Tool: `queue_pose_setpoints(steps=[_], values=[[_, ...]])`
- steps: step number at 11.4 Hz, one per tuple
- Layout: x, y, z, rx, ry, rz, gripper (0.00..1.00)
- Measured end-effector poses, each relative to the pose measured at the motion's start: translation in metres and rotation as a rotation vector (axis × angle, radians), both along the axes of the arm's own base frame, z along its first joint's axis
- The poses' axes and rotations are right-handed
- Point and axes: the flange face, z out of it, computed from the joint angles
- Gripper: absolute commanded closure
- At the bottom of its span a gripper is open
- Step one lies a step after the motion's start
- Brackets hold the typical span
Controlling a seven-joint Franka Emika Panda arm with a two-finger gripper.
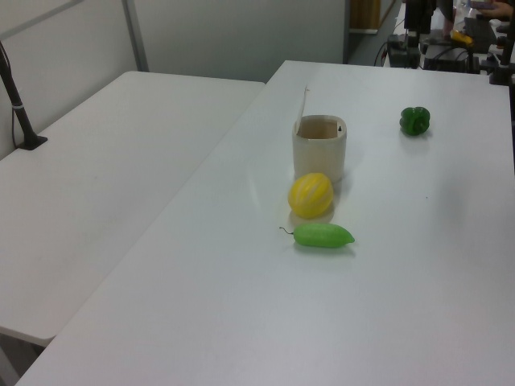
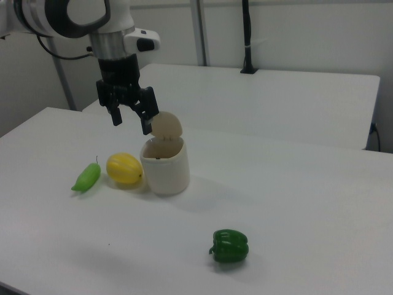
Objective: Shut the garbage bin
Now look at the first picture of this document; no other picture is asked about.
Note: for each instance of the yellow object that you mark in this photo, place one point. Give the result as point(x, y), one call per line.
point(462, 37)

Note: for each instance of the grey partition post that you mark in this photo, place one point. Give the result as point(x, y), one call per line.
point(136, 36)

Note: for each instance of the beige cylindrical garbage bin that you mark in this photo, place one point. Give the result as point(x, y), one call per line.
point(320, 157)

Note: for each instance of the light green toy cucumber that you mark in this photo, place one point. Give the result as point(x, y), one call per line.
point(322, 235)

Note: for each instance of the yellow striped toy melon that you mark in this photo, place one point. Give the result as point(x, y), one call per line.
point(310, 195)

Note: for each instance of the black box device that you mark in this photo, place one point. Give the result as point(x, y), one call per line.
point(398, 52)

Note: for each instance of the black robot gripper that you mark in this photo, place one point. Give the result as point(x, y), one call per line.
point(419, 14)

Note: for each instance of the black pole with base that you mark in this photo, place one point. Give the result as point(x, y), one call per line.
point(18, 114)

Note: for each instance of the person's hand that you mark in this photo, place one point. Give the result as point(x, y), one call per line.
point(499, 10)

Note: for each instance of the wooden panel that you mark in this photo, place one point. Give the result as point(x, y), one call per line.
point(364, 14)

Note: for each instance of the black camera stand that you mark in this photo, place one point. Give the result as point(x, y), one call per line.
point(502, 64)

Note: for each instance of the dark green toy bell pepper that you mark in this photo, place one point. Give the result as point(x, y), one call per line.
point(415, 121)

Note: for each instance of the black electronics unit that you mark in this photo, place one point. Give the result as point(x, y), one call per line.
point(450, 58)

